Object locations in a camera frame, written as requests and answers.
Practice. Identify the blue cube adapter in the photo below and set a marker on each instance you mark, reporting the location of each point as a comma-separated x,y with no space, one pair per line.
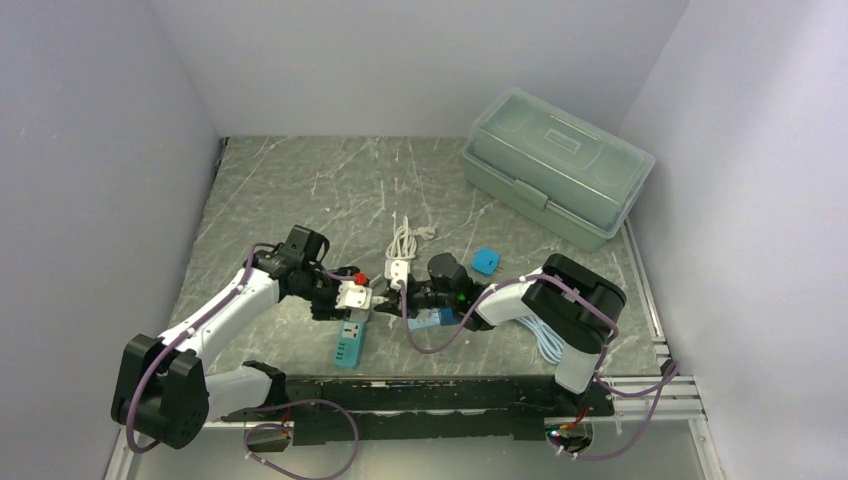
447,317

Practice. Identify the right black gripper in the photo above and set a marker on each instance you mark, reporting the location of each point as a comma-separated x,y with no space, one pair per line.
394,307

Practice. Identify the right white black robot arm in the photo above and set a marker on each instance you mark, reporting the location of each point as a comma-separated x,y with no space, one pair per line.
577,304

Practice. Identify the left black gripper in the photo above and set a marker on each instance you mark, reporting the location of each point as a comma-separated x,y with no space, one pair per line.
328,310

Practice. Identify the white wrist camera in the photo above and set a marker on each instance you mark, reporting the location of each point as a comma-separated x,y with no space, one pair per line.
397,273
354,293

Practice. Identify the teal power strip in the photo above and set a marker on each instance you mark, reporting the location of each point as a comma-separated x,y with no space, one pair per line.
404,245

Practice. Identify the black base frame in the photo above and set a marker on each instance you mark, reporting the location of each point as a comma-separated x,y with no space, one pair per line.
522,407

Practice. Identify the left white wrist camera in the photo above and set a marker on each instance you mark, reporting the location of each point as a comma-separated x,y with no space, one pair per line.
354,293

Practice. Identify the white blue charger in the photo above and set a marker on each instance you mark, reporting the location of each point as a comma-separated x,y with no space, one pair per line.
486,262

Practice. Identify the green plastic toolbox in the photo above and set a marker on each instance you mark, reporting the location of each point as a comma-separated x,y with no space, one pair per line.
558,170

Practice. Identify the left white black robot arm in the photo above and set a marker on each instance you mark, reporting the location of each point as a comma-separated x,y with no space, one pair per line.
163,394

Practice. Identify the light blue power strip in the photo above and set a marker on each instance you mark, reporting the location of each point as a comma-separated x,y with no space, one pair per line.
549,343

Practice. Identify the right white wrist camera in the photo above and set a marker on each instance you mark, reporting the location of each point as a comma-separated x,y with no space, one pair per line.
397,273

